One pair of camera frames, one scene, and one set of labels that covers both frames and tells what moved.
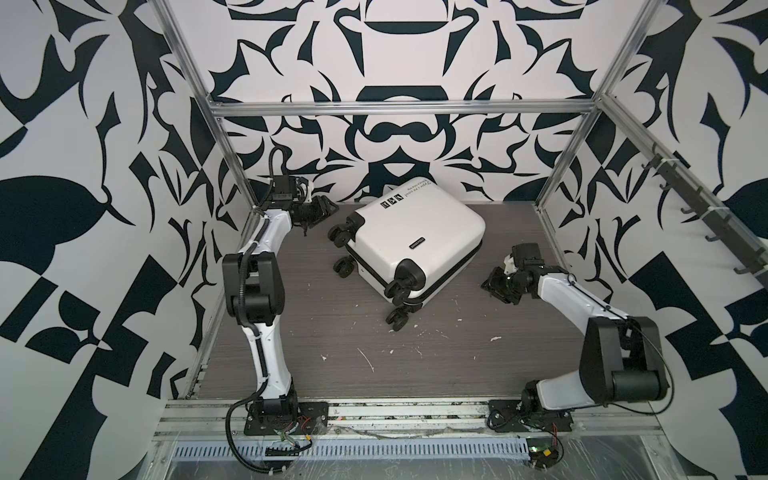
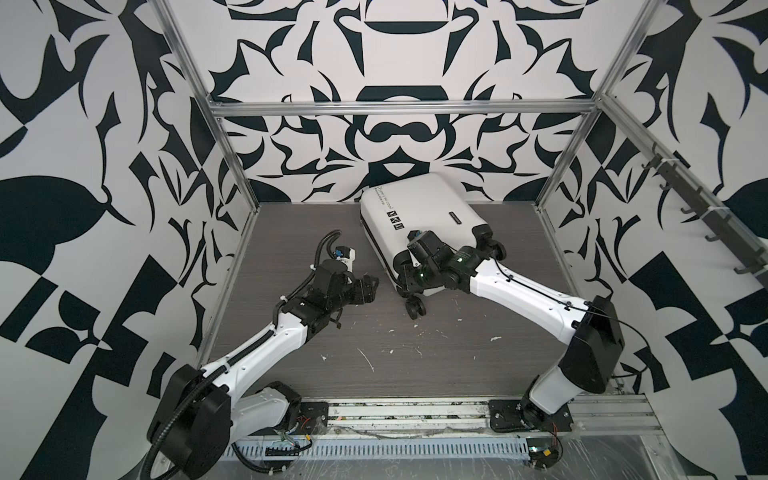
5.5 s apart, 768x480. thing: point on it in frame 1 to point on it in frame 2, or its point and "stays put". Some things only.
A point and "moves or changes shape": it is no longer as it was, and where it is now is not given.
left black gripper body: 315,213 to 350,293
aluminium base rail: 591,418 stays put
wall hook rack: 721,225 stays put
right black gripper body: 507,286 to 418,277
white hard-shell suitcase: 408,242 moves or changes shape
